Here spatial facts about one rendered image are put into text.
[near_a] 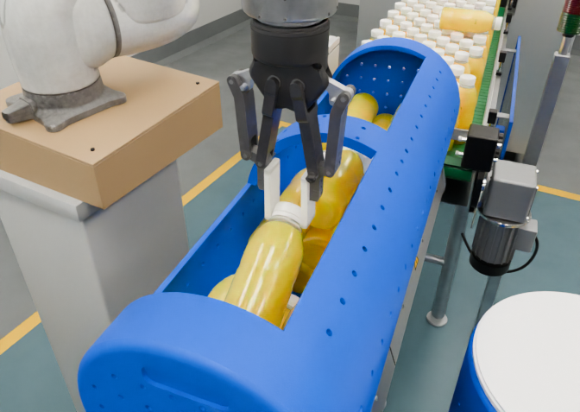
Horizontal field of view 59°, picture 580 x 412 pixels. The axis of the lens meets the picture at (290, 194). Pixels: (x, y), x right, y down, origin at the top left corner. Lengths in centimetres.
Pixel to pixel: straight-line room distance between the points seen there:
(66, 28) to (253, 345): 77
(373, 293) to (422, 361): 148
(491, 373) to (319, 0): 48
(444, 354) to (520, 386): 139
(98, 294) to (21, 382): 96
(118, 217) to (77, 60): 33
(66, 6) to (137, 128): 25
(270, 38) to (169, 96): 71
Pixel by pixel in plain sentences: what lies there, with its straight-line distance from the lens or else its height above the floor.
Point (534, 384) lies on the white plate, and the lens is 72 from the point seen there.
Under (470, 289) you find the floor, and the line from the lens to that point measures 236.
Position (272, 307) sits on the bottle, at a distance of 55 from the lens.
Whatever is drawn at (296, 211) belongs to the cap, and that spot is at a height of 122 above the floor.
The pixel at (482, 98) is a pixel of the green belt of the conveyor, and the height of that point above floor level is 90.
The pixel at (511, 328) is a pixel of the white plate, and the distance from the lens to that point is 77.
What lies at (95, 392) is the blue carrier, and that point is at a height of 113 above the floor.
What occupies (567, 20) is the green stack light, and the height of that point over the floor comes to 119.
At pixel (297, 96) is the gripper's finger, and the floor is 137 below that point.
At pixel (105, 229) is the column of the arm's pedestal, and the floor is 90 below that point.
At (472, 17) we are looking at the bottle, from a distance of 175.
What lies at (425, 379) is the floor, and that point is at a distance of 200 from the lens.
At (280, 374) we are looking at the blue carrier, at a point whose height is 121.
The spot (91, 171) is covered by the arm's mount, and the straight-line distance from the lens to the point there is 100.
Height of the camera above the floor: 157
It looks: 34 degrees down
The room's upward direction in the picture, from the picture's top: straight up
